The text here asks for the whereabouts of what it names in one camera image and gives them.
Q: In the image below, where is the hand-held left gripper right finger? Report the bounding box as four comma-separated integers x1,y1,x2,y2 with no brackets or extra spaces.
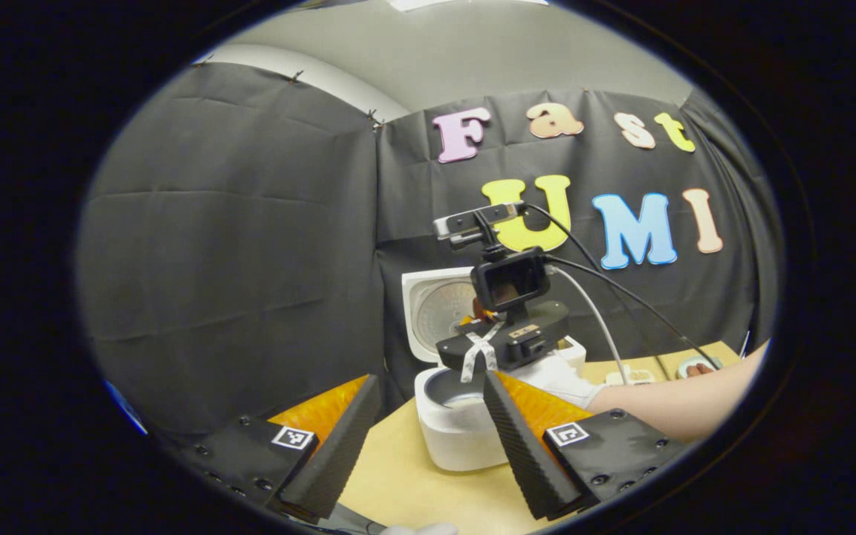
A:
482,370,685,521

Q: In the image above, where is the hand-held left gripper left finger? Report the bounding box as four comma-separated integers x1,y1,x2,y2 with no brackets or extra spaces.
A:
175,374,384,521

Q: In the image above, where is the white rice cooker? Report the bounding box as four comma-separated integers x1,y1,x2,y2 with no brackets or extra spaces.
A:
401,266,588,473

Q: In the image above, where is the black backdrop cloth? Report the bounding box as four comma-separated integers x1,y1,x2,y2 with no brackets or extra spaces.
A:
77,62,782,436

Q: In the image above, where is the green plate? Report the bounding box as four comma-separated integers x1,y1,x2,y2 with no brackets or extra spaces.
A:
676,355,727,379

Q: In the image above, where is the large ceiling light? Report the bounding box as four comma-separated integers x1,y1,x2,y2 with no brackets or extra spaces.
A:
387,0,549,13

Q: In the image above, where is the white right gripper cable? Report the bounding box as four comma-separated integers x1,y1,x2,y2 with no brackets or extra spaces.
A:
549,265,632,386

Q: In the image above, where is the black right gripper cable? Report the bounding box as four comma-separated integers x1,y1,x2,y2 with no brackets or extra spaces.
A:
521,202,723,371

